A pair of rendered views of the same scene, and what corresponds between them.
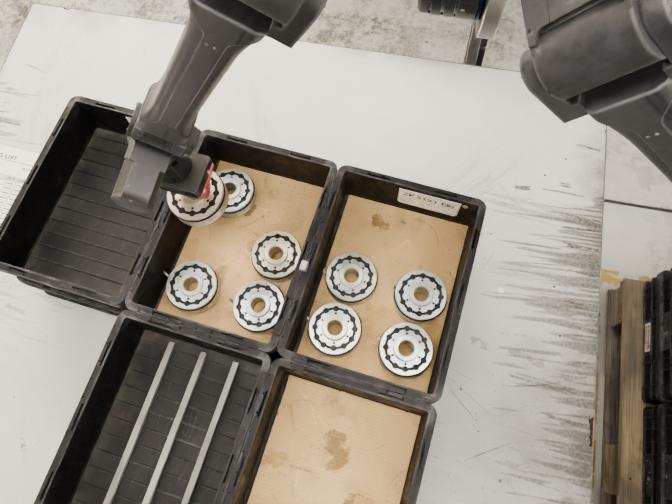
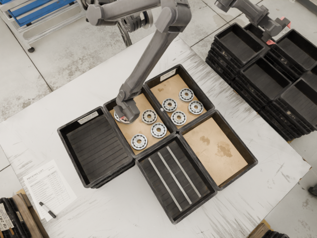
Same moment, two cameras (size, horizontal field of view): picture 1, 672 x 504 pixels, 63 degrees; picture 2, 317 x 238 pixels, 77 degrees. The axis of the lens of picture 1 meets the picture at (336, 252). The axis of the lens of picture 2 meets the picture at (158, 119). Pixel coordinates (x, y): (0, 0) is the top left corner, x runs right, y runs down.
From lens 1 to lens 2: 0.53 m
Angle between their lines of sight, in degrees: 20
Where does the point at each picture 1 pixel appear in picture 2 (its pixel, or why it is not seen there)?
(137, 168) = (131, 106)
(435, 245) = (176, 83)
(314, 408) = (192, 137)
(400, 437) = (212, 124)
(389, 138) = not seen: hidden behind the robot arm
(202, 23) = (169, 38)
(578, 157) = (177, 44)
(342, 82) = (110, 71)
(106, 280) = (116, 163)
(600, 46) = not seen: outside the picture
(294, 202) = (137, 103)
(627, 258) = not seen: hidden behind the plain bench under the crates
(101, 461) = (164, 198)
